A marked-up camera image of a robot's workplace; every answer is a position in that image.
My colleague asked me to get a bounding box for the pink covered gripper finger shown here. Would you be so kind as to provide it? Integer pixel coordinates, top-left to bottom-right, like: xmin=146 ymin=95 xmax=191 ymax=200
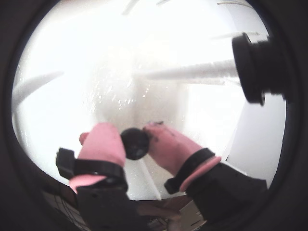
xmin=55 ymin=122 xmax=142 ymax=231
xmin=143 ymin=122 xmax=269 ymax=224

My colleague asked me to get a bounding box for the dark round blueberry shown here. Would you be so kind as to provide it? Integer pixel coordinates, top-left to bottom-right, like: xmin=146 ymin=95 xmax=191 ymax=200
xmin=120 ymin=128 xmax=151 ymax=161

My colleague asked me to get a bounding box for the dark cutting mat white grid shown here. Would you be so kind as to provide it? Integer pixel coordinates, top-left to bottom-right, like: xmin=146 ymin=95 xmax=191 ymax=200
xmin=42 ymin=185 xmax=81 ymax=229

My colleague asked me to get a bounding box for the black fisheye lens camera module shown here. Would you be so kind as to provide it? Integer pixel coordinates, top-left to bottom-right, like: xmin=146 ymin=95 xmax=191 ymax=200
xmin=231 ymin=32 xmax=289 ymax=107

